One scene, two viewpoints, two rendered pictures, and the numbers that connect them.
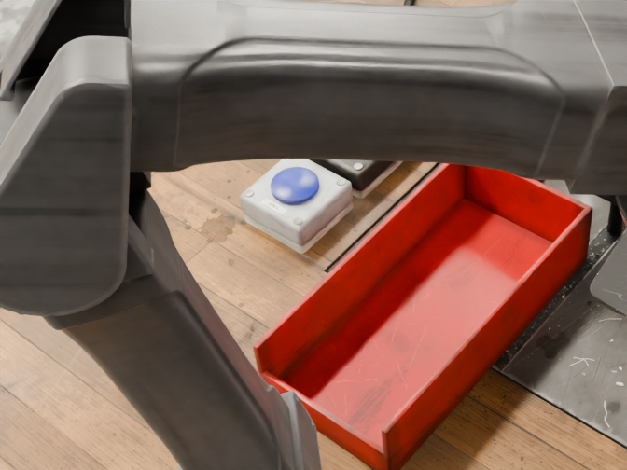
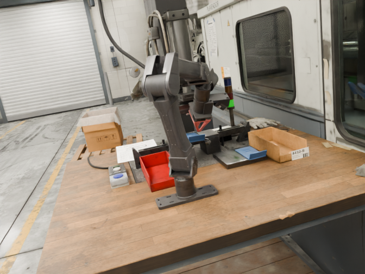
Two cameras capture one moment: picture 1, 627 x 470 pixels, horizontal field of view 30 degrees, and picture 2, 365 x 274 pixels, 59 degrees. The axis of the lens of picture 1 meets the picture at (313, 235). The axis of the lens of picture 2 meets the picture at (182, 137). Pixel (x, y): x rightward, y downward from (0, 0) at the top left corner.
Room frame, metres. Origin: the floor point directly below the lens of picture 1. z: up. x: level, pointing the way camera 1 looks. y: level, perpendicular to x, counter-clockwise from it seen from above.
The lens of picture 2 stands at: (-0.15, 0.88, 1.37)
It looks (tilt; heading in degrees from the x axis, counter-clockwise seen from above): 15 degrees down; 301
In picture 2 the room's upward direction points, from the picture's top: 9 degrees counter-clockwise
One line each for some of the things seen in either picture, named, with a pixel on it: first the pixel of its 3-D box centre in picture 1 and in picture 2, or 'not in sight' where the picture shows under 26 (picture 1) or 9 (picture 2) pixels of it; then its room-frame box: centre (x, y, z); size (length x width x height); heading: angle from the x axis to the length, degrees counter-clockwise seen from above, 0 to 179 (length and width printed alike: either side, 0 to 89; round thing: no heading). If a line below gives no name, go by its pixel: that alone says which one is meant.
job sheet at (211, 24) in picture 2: not in sight; (212, 37); (1.05, -1.93, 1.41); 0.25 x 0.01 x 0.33; 130
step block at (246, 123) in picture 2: not in sight; (242, 131); (0.36, -0.53, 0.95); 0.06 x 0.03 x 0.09; 43
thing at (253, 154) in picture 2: not in sight; (250, 150); (0.25, -0.30, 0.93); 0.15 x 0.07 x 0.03; 132
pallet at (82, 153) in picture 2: not in sight; (109, 154); (3.03, -2.38, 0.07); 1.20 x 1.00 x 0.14; 127
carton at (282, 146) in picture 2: not in sight; (276, 144); (0.17, -0.39, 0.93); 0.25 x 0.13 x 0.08; 133
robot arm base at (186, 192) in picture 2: not in sight; (184, 186); (0.36, 0.07, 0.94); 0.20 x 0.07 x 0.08; 43
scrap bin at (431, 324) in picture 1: (429, 299); (159, 169); (0.55, -0.08, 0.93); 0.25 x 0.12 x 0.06; 133
